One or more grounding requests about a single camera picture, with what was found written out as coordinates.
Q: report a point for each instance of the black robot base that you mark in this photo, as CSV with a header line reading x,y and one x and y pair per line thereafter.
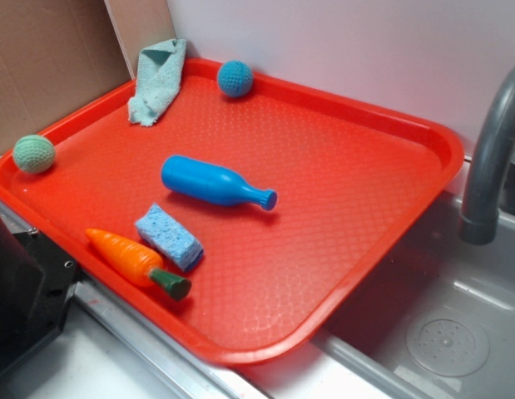
x,y
36,284

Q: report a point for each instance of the blue textured ball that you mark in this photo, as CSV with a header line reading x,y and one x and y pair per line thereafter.
x,y
235,79

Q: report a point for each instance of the green textured ball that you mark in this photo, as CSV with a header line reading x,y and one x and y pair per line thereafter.
x,y
33,154

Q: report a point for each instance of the blue plastic bottle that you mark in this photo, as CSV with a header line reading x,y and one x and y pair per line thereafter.
x,y
213,184

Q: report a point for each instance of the red plastic tray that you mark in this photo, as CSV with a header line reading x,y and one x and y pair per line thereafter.
x,y
351,178

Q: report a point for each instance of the blue sponge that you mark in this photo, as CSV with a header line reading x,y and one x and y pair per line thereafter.
x,y
170,238

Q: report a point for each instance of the orange toy carrot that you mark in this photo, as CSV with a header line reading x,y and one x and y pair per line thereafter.
x,y
137,263

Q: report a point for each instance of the light teal cloth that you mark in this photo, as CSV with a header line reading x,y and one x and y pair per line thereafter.
x,y
158,81

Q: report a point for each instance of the grey toy sink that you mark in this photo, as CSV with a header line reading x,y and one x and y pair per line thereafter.
x,y
434,319

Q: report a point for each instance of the grey toy faucet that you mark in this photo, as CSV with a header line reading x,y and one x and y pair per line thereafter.
x,y
490,186

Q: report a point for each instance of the brown cardboard panel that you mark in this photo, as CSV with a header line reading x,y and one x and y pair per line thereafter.
x,y
57,56

